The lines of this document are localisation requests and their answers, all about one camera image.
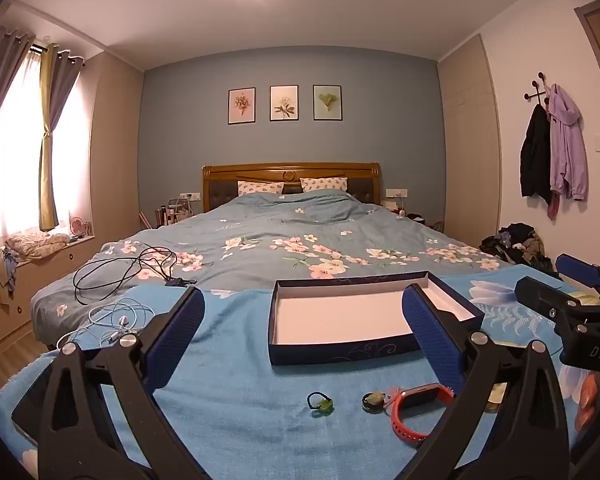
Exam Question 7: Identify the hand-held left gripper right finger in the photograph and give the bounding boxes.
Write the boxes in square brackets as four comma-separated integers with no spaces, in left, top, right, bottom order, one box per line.
[401,282,571,480]

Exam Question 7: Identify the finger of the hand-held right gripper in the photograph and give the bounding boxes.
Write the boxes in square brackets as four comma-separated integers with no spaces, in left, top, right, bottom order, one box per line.
[515,276,581,326]
[555,254,600,291]

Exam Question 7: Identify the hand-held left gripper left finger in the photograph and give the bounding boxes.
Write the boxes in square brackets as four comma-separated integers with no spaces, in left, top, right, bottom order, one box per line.
[37,286,206,480]

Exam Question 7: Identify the orange smartwatch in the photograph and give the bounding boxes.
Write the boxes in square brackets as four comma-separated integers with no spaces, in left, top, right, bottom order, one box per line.
[390,382,455,448]

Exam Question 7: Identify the dark blue shallow box tray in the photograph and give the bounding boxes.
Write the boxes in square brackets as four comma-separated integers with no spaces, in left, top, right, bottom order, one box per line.
[267,271,486,367]

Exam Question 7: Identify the green pendant black bead ring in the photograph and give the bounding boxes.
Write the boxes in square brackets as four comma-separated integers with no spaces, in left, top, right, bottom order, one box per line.
[306,392,336,417]

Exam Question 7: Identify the dark clothes pile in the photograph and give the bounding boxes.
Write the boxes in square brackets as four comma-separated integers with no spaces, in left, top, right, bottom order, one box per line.
[480,222,556,273]

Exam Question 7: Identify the light blue printed blanket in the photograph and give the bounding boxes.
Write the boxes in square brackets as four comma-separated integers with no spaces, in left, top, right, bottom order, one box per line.
[0,265,600,480]

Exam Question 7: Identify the bedside table with small items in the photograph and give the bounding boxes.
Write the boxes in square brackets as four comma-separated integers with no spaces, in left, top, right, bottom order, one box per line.
[382,199,446,231]

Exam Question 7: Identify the cluttered bedside items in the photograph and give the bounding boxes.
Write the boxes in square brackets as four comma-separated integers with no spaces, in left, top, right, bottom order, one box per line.
[140,197,203,228]

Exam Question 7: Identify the black jacket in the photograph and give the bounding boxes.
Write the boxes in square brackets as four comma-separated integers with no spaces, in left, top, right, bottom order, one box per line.
[520,104,553,206]

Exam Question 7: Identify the purple jacket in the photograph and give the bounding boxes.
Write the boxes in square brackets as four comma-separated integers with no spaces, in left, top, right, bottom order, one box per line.
[547,84,590,202]

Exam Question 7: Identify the beige window seat cabinet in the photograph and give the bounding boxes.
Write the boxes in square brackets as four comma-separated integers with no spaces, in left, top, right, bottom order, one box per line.
[0,232,101,356]

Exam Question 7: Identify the wooden bed headboard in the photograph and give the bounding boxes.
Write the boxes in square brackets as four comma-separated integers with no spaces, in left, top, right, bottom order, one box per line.
[202,162,382,216]

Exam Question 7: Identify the blue floral duvet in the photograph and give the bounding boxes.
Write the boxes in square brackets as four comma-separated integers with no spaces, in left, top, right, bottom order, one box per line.
[30,191,513,351]

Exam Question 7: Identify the beige wardrobe by coat hooks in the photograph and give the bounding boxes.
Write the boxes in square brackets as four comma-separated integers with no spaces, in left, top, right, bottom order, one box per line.
[437,34,503,248]

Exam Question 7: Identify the white patterned pillow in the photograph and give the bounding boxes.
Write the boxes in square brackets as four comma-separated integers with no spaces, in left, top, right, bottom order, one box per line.
[300,176,348,193]
[237,180,284,197]

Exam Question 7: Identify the crumpled clothes on window seat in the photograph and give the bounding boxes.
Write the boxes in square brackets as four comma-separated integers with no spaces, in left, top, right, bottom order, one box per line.
[5,231,70,261]

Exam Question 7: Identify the black smartphone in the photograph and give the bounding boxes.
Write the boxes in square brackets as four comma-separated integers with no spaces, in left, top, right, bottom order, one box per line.
[11,355,61,446]

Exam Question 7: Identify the beige wardrobe by window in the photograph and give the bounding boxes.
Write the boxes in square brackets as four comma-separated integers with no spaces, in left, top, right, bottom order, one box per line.
[87,50,146,246]

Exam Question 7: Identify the hanging blue cloth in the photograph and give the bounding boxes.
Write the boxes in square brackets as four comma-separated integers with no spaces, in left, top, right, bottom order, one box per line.
[0,245,21,306]

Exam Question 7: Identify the yellow and grey curtain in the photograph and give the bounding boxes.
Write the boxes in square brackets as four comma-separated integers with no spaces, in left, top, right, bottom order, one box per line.
[39,45,85,232]

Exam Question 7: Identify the green framed flower picture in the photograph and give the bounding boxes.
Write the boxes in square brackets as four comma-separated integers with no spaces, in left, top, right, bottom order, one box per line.
[313,84,343,121]

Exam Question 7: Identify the white framed flower picture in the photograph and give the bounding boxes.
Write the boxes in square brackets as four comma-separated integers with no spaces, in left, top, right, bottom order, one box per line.
[270,85,299,122]

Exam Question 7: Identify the black charger cable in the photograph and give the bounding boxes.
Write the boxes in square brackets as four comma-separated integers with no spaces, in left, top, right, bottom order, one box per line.
[73,246,198,306]

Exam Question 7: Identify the black wall coat hooks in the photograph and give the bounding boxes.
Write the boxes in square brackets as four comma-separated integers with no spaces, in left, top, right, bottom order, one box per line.
[524,74,551,106]

